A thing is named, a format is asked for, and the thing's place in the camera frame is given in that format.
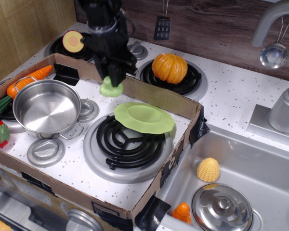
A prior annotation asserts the front left black burner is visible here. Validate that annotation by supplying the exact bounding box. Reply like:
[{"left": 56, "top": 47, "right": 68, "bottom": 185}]
[{"left": 0, "top": 96, "right": 25, "bottom": 133}]

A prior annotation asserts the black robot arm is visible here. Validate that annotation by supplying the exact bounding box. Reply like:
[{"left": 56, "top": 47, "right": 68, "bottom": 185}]
[{"left": 79, "top": 0, "right": 137, "bottom": 87}]

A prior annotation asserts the back left black burner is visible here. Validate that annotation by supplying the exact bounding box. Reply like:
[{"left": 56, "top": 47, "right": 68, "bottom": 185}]
[{"left": 44, "top": 36, "right": 93, "bottom": 62}]

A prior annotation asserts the front right black burner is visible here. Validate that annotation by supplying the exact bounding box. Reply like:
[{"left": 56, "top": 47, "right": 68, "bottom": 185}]
[{"left": 83, "top": 114, "right": 173, "bottom": 184}]

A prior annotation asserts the green toy broccoli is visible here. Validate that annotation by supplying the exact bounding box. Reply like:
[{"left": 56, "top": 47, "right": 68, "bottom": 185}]
[{"left": 99, "top": 76, "right": 123, "bottom": 97}]

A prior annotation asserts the brown cardboard fence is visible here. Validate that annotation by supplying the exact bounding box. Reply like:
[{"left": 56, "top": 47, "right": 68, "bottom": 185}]
[{"left": 0, "top": 53, "right": 203, "bottom": 230}]

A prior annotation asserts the orange toy pumpkin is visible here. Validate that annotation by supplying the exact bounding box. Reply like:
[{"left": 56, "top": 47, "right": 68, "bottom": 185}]
[{"left": 152, "top": 53, "right": 188, "bottom": 84}]

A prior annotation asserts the back silver stove knob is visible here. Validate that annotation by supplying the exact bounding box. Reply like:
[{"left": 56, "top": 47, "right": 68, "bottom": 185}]
[{"left": 127, "top": 41, "right": 148, "bottom": 61}]

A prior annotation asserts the back right black burner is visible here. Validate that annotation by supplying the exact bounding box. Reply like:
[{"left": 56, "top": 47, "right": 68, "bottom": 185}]
[{"left": 135, "top": 60, "right": 208, "bottom": 101}]

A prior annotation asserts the silver toy sink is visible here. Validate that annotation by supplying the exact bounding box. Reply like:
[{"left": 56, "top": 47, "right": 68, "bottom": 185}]
[{"left": 158, "top": 126, "right": 289, "bottom": 231}]

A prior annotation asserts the silver oven front knob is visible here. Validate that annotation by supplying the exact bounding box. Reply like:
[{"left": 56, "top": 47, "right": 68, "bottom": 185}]
[{"left": 66, "top": 209, "right": 104, "bottom": 231}]

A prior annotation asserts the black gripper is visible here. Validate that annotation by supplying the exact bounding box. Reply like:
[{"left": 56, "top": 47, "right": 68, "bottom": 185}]
[{"left": 81, "top": 24, "right": 137, "bottom": 87}]

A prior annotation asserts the hanging silver spatula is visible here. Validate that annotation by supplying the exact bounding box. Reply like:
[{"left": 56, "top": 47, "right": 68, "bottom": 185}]
[{"left": 153, "top": 0, "right": 172, "bottom": 42}]

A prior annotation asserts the halved purple toy fruit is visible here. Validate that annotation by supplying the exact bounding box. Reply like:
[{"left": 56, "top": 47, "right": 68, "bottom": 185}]
[{"left": 62, "top": 30, "right": 84, "bottom": 53}]

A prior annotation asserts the small orange toy vegetable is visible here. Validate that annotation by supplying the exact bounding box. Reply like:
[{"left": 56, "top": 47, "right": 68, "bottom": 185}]
[{"left": 171, "top": 202, "right": 192, "bottom": 225}]

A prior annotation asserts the middle silver stove knob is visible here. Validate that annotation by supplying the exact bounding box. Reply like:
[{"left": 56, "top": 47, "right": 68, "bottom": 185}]
[{"left": 79, "top": 99, "right": 99, "bottom": 123}]

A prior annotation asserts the black burner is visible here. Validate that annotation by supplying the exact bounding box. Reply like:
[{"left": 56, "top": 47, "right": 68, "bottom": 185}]
[
  {"left": 0, "top": 96, "right": 25, "bottom": 133},
  {"left": 83, "top": 114, "right": 173, "bottom": 184},
  {"left": 135, "top": 60, "right": 208, "bottom": 101},
  {"left": 44, "top": 36, "right": 93, "bottom": 62}
]

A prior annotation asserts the hanging silver ladle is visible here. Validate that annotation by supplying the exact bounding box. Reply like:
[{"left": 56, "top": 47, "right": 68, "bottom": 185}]
[{"left": 260, "top": 16, "right": 289, "bottom": 69}]

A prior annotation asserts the orange toy carrot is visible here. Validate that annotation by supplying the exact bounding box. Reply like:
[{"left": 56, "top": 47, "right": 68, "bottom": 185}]
[{"left": 0, "top": 65, "right": 53, "bottom": 114}]

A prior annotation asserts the silver stove knob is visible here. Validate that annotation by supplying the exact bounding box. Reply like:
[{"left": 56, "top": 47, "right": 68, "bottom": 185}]
[
  {"left": 27, "top": 139, "right": 65, "bottom": 167},
  {"left": 127, "top": 41, "right": 148, "bottom": 61},
  {"left": 79, "top": 99, "right": 99, "bottom": 123}
]

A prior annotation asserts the front silver stove knob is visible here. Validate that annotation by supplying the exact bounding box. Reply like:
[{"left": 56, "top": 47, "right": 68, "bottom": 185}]
[{"left": 27, "top": 139, "right": 65, "bottom": 167}]

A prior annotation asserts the green plastic plate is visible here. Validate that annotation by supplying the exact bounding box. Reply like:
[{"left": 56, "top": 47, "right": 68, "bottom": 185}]
[{"left": 114, "top": 102, "right": 176, "bottom": 138}]

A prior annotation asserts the yellow toy corn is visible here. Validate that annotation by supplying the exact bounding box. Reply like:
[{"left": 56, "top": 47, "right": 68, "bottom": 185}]
[{"left": 197, "top": 157, "right": 220, "bottom": 182}]

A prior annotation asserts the silver toy faucet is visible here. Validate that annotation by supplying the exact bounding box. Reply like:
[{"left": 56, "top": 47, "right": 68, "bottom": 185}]
[{"left": 247, "top": 0, "right": 289, "bottom": 146}]

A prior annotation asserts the stainless steel pot lid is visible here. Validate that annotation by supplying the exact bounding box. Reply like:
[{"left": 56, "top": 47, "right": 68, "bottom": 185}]
[{"left": 191, "top": 183, "right": 253, "bottom": 231}]

